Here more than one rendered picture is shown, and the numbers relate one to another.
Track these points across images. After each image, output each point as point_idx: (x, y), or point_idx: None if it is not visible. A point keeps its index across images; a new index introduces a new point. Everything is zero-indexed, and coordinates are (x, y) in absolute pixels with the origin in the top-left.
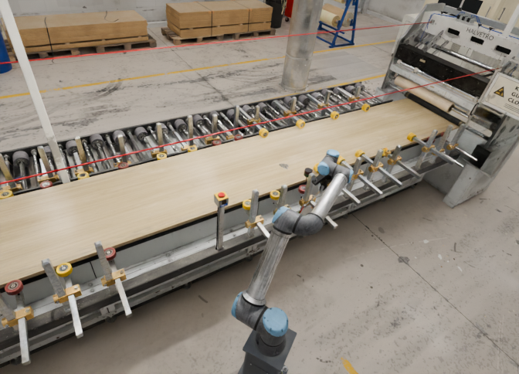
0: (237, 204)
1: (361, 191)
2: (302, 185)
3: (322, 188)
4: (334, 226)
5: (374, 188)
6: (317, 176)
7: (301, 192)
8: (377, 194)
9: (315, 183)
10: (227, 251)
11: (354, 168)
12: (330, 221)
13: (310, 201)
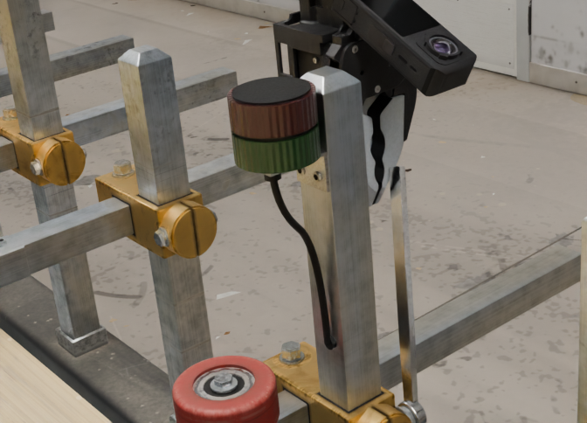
0: None
1: (22, 289)
2: (180, 394)
3: (397, 134)
4: (574, 253)
5: (191, 87)
6: (393, 23)
7: (275, 413)
8: (223, 95)
9: (473, 53)
10: None
11: (35, 93)
12: (539, 272)
13: (411, 330)
